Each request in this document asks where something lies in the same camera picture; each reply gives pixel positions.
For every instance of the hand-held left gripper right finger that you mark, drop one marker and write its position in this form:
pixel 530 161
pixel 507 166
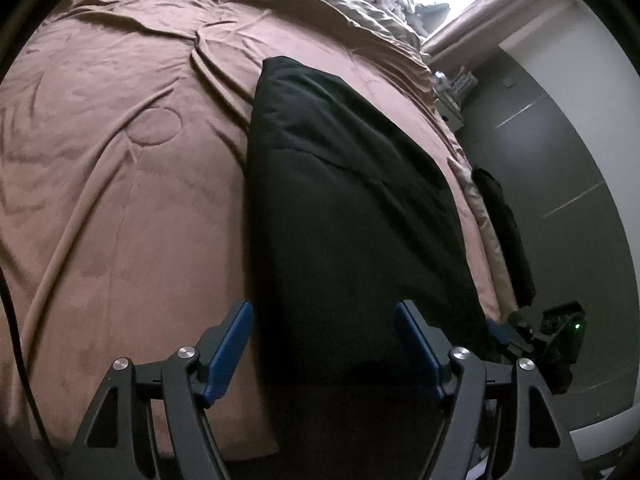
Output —
pixel 420 355

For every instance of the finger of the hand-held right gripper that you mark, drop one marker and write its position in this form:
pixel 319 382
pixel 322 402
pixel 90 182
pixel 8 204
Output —
pixel 496 332

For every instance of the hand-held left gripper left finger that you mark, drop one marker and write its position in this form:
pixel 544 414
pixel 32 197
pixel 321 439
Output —
pixel 227 355

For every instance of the black shirt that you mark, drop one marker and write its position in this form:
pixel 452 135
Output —
pixel 340 210

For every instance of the dark hanging cloth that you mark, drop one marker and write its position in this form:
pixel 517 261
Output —
pixel 505 230

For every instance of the brown blanket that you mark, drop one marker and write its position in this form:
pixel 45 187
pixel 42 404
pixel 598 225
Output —
pixel 125 185

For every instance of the bedside shelf clutter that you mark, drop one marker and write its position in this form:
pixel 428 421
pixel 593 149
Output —
pixel 452 92

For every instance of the pink curtain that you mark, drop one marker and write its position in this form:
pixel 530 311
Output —
pixel 500 5

